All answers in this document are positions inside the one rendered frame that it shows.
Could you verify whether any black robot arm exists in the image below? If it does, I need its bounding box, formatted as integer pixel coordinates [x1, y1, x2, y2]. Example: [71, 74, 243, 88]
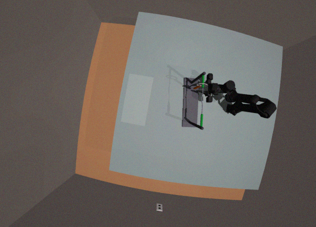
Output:
[210, 80, 277, 118]

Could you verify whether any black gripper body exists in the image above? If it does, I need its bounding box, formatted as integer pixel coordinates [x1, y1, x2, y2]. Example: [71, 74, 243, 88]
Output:
[206, 73, 222, 102]

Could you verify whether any dark grey flat panel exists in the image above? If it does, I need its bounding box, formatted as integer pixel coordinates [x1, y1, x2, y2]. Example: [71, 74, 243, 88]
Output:
[182, 72, 206, 130]

